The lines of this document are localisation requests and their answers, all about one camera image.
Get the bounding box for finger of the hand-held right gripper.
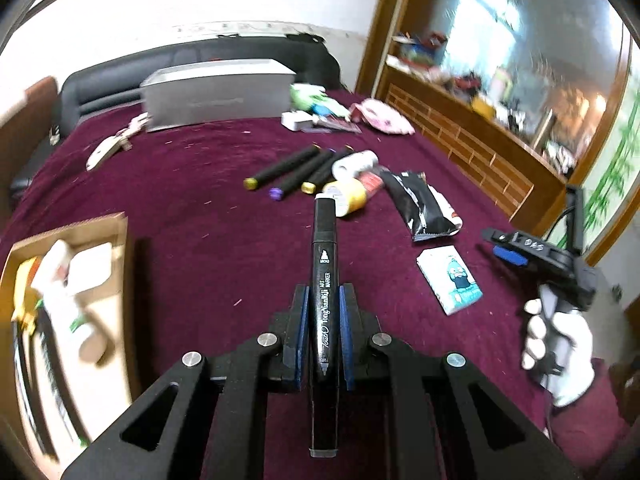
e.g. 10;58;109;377
492;246;527;267
480;227;523;250

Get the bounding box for black marker olive end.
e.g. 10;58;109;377
301;146;354;196

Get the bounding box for black marker yellow end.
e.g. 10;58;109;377
244;145;321;192

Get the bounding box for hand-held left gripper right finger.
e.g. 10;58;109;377
339;282;583;480

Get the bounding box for person's right forearm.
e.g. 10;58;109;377
545;375;636;480

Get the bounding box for cartoon print tissue pack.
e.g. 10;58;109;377
416;246;485;317

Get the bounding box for green bamboo poster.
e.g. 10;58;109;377
582;95;640;251

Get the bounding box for black marker purple end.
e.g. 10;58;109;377
269;150;337;202

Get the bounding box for black padded headboard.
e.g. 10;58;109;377
60;35;351;126

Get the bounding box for small red packet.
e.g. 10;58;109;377
357;170;386;196

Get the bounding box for cardboard box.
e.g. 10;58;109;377
0;214;133;461

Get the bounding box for cabinet mirror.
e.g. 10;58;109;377
395;0;631;176

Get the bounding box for black marker white label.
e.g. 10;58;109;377
307;195;342;458

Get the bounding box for pink patterned small packet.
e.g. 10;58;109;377
115;112;153;141

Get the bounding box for shelf clutter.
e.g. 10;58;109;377
390;30;576;171

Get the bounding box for black snack bag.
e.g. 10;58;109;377
379;170;463;243

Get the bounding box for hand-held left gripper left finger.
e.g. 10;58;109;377
60;284;313;480

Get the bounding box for plain white bottle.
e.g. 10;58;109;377
332;150;379;182

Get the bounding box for yellow packet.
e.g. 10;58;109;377
12;255;43;336

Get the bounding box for dark red flat packet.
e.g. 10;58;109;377
312;115;362;134

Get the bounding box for teal small packet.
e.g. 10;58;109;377
310;100;347;117

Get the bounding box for small white box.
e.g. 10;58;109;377
281;110;313;131

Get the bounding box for person's right hand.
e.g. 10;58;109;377
520;297;597;408

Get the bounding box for green packet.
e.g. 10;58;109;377
290;83;331;111

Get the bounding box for grey rectangular box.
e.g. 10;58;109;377
140;58;296;132

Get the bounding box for black flat object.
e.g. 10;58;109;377
12;320;88;451

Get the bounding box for yellow tape roll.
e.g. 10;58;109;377
322;177;371;218

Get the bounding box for pink plastic bag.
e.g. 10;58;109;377
350;99;416;136

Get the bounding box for wooden cabinet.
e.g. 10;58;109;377
355;0;640;266

